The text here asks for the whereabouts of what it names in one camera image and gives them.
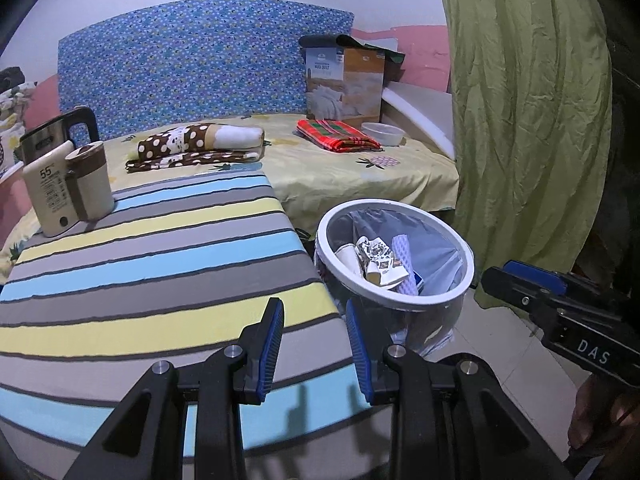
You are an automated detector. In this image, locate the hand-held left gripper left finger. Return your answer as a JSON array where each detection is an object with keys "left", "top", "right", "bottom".
[{"left": 62, "top": 297, "right": 286, "bottom": 480}]

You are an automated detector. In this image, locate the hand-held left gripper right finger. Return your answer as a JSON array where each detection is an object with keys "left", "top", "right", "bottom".
[{"left": 345, "top": 300, "right": 573, "bottom": 480}]

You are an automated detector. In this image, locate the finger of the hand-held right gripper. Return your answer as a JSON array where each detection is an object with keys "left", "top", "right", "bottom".
[
  {"left": 502, "top": 259, "right": 608, "bottom": 301},
  {"left": 480, "top": 266, "right": 556, "bottom": 323}
]

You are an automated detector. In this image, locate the translucent plastic bin liner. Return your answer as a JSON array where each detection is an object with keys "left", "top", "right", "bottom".
[{"left": 325, "top": 207, "right": 466, "bottom": 356}]

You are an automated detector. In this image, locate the patterned paper cup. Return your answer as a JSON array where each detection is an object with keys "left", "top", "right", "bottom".
[
  {"left": 365, "top": 260, "right": 408, "bottom": 288},
  {"left": 355, "top": 236, "right": 396, "bottom": 266}
]

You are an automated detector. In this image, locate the white round trash bin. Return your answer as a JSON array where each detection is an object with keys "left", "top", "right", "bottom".
[{"left": 314, "top": 199, "right": 476, "bottom": 356}]

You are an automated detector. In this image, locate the person's right hand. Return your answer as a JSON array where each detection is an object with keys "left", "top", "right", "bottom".
[{"left": 567, "top": 372, "right": 640, "bottom": 461}]

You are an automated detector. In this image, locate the striped cloth covered table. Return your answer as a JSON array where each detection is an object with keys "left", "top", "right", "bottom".
[{"left": 0, "top": 167, "right": 396, "bottom": 480}]

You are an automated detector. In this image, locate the green curtain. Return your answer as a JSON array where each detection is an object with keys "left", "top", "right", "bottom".
[{"left": 435, "top": 0, "right": 613, "bottom": 311}]

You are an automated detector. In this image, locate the bed with yellow sheet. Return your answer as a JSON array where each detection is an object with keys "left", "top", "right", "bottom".
[{"left": 0, "top": 110, "right": 461, "bottom": 261}]

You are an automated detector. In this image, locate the white curved bed board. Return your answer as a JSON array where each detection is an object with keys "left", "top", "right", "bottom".
[{"left": 382, "top": 82, "right": 457, "bottom": 161}]

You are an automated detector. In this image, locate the white plastic bowl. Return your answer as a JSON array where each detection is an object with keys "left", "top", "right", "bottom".
[{"left": 361, "top": 121, "right": 405, "bottom": 147}]

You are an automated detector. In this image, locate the folded polka dot blanket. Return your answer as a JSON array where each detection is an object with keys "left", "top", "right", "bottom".
[{"left": 125, "top": 146, "right": 263, "bottom": 171}]

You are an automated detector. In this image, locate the red plaid folded cloth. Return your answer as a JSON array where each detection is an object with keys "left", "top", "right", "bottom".
[{"left": 296, "top": 119, "right": 383, "bottom": 152}]

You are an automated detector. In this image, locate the rolled polka dot blanket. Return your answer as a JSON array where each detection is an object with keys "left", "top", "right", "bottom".
[{"left": 137, "top": 122, "right": 266, "bottom": 161}]

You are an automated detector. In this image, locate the beige electric jug brown lid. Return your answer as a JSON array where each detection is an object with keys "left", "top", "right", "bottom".
[{"left": 22, "top": 141, "right": 116, "bottom": 237}]

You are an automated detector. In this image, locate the cardboard quilt box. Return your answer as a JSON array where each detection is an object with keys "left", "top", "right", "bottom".
[{"left": 302, "top": 45, "right": 393, "bottom": 128}]

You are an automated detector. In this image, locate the blue floral headboard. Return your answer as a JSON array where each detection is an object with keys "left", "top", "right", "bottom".
[{"left": 57, "top": 1, "right": 356, "bottom": 138}]

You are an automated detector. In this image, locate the stainless steel electric kettle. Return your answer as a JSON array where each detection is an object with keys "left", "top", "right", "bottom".
[{"left": 19, "top": 106, "right": 101, "bottom": 163}]

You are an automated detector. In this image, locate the pineapple print storage bag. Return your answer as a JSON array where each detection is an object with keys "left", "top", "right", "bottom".
[{"left": 0, "top": 80, "right": 38, "bottom": 181}]

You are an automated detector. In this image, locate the black handbag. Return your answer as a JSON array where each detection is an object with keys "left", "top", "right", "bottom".
[{"left": 0, "top": 66, "right": 26, "bottom": 92}]

